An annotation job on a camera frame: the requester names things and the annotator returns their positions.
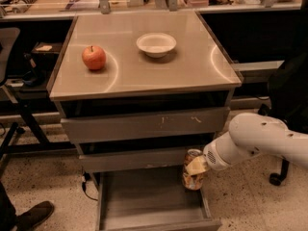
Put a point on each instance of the black office chair right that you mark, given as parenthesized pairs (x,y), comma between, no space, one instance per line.
(288,92)

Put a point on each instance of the grey drawer cabinet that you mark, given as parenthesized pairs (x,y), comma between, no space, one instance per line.
(194,75)

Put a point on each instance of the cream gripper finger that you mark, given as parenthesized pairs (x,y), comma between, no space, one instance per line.
(197,166)

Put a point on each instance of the white bowl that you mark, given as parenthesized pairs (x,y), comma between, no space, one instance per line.
(156,45)

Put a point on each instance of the grey top drawer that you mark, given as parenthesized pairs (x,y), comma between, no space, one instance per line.
(144,125)

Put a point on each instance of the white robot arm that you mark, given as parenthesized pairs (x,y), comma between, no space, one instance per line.
(250,135)

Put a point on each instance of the orange soda can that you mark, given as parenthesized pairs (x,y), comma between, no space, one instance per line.
(191,182)

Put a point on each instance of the grey open bottom drawer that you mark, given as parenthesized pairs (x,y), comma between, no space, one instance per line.
(151,199)

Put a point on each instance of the grey middle drawer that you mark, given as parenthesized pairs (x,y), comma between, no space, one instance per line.
(95,159)

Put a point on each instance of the black desk frame left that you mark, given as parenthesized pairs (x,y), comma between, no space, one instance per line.
(43,144)

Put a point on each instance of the red apple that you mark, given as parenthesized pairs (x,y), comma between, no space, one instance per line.
(94,57)

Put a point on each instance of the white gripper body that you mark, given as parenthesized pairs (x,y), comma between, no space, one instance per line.
(212,158)

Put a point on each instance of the brown shoe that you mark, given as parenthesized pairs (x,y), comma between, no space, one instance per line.
(34,217)

